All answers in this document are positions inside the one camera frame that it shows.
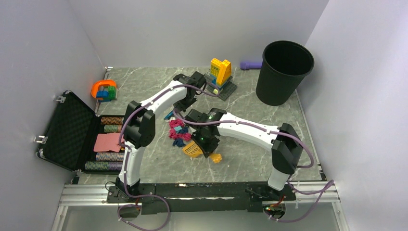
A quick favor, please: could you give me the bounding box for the yellow slotted scoop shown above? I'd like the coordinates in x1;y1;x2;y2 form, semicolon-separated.
182;141;222;163

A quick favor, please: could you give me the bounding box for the blue hand brush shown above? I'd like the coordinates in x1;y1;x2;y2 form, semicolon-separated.
164;111;174;120

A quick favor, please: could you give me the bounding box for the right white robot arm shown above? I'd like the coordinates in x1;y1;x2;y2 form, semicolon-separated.
185;108;303;200

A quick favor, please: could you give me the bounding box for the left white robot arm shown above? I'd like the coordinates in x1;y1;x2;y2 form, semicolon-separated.
115;72;206;202

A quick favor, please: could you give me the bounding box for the navy scrap by brush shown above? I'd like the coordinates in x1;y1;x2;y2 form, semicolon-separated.
172;138;186;147

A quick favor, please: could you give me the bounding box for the yellow toy brick building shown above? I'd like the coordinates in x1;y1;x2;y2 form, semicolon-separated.
209;58;231;89

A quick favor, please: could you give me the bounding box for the dark grey brick baseplate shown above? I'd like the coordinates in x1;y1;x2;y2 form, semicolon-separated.
206;76;238;101

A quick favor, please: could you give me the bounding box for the large magenta paper scrap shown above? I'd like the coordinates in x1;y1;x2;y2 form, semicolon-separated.
168;119;191;141

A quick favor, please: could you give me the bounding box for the purple cylinder object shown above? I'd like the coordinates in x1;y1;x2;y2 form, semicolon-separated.
239;61;262;70

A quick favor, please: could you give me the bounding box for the orange blue green toy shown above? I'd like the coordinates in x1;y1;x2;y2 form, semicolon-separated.
90;79;118;102

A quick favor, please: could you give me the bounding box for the black plastic trash bin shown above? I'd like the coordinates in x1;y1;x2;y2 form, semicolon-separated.
255;40;315;106

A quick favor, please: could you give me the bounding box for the pink card stack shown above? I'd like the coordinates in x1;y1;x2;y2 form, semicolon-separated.
93;133;122;153

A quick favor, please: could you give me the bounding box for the black poker chip case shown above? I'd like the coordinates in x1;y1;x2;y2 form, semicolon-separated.
36;90;121;175

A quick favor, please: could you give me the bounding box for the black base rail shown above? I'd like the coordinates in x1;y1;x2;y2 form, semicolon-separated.
106;181;296;215

